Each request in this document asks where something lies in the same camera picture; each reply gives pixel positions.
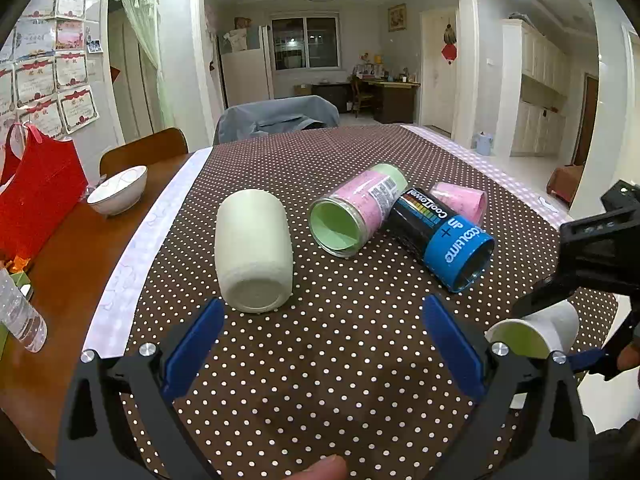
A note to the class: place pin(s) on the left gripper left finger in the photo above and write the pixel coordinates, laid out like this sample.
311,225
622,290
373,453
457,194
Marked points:
95,440

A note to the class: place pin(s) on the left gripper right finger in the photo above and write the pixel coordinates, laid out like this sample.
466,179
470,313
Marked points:
551,437

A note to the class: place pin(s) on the white paper cup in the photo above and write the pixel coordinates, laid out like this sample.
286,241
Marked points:
537,335

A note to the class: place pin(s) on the pink plastic cup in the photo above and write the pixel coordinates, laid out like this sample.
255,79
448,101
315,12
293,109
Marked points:
469,202

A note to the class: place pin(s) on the pale green cup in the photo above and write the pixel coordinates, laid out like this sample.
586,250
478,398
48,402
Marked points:
253,252

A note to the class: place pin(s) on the person's right hand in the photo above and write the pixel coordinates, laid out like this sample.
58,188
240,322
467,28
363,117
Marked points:
629,357

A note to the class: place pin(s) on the person's left hand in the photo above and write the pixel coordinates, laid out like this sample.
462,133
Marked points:
331,467

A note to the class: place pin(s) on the black blue can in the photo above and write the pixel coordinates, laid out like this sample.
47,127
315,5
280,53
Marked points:
454,249

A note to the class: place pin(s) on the clear plastic water bottle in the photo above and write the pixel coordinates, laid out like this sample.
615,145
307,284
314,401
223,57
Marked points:
21,319

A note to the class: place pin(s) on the blue trash bin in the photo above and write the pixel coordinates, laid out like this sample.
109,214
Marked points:
483,143

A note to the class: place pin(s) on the white ceramic bowl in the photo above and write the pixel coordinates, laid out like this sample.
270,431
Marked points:
120,192

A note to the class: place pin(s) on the brown polka dot tablecloth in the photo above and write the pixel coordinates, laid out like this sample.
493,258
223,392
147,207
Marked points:
345,367

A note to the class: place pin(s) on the red gift bag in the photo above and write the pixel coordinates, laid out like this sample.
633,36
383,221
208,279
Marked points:
40,188

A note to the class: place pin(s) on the pink green labelled can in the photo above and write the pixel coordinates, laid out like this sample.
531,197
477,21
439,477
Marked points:
343,220

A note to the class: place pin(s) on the dark wooden desk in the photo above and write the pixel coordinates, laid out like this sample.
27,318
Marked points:
393,102

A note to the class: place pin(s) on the grey cloth covered chair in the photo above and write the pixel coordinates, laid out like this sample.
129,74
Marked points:
262,118

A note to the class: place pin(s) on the small framed picture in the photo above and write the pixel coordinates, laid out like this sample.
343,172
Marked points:
397,17

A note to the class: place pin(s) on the white refrigerator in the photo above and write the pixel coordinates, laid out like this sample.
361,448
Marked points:
246,65

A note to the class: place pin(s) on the green lace door curtain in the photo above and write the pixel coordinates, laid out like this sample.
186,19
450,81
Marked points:
144,19

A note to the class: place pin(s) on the white wall cabinet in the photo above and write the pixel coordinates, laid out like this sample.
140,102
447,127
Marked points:
534,89

